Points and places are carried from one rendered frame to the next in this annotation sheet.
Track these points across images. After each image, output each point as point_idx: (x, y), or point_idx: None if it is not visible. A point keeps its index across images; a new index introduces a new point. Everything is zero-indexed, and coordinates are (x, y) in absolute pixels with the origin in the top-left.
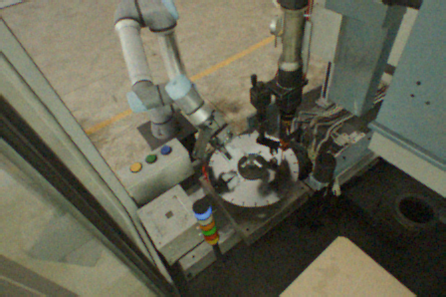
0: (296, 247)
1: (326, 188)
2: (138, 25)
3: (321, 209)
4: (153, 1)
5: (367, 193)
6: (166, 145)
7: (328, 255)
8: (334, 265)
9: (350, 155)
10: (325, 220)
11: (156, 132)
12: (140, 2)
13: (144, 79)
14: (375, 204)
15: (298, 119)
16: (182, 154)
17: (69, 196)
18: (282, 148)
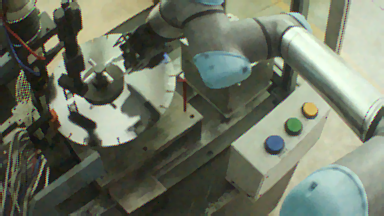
0: None
1: None
2: (365, 130)
3: (41, 114)
4: (351, 155)
5: (0, 105)
6: (277, 157)
7: (51, 69)
8: (50, 62)
9: (3, 57)
10: (41, 102)
11: None
12: (379, 140)
13: (289, 30)
14: (0, 94)
15: (29, 190)
16: (240, 137)
17: None
18: (57, 112)
